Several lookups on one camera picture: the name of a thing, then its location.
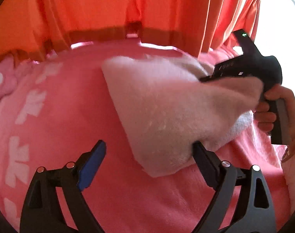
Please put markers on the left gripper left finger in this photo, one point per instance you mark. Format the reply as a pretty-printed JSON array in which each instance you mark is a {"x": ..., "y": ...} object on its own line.
[{"x": 41, "y": 209}]

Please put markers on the orange curtain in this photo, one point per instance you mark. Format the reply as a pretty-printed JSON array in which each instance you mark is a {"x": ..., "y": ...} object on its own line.
[{"x": 30, "y": 29}]

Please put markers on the beige sweater with black hearts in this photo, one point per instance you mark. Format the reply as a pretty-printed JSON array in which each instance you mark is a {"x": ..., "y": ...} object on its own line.
[{"x": 164, "y": 108}]

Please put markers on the person's right forearm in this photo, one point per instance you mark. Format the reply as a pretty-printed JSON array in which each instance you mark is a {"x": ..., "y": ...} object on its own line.
[{"x": 288, "y": 166}]

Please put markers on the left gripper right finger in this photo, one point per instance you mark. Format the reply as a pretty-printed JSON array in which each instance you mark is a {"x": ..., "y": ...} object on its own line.
[{"x": 241, "y": 202}]

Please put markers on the pink fleece blanket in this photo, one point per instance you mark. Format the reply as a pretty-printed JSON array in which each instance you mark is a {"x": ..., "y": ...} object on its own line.
[{"x": 59, "y": 109}]

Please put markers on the pink pillow with white dots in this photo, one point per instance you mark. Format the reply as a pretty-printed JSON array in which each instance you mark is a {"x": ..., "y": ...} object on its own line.
[{"x": 8, "y": 80}]

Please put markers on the person's right hand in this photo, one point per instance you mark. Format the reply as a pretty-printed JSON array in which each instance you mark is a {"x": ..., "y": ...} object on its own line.
[{"x": 266, "y": 119}]

